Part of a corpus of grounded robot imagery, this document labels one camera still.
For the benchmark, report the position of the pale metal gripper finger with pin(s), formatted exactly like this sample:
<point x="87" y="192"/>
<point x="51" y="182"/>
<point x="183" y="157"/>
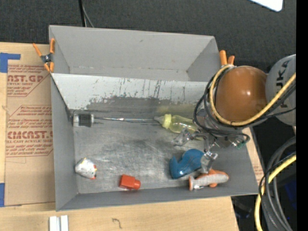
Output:
<point x="207" y="161"/>
<point x="181" y="138"/>

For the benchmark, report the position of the clear yellow baby bottle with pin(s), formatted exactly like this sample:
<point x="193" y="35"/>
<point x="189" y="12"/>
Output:
<point x="178" y="124"/>

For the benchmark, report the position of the grey and orange toy fish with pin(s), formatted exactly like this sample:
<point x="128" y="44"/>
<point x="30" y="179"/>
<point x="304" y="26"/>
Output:
<point x="211" y="179"/>

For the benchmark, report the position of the blue toy animal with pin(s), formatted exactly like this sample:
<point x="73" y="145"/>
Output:
<point x="184" y="163"/>

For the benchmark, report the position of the grey metal bin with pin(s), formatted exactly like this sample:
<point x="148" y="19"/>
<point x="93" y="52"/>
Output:
<point x="134" y="148"/>

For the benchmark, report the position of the red-orange plastic cap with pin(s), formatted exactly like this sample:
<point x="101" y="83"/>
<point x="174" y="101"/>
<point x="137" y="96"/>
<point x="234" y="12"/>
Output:
<point x="128" y="182"/>

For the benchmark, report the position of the white toy chicken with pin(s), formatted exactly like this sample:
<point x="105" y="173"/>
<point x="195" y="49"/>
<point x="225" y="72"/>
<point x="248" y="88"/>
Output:
<point x="85" y="168"/>

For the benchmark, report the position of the brown cardboard board red print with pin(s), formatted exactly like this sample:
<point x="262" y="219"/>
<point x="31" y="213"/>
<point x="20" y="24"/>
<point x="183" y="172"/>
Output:
<point x="26" y="129"/>

